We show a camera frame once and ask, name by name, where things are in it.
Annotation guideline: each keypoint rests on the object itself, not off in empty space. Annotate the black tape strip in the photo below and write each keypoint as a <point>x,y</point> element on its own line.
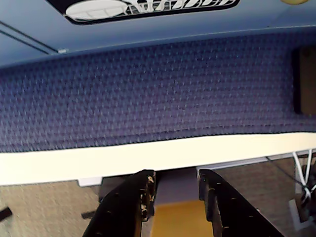
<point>5,213</point>

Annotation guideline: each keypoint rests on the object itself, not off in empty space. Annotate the blue dishwasher print door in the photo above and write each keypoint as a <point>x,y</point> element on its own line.
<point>172,24</point>

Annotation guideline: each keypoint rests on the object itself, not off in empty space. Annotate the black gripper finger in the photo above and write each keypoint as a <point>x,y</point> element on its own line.
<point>234,212</point>
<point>121,207</point>

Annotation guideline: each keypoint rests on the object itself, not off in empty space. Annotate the blue toy kitchen unit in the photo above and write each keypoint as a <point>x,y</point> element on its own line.
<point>14,32</point>

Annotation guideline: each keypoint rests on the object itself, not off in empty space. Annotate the brown box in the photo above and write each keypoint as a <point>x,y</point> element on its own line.
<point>307,81</point>

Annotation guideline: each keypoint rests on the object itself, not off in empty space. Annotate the yellow flat board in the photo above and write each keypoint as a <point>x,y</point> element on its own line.
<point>180,219</point>

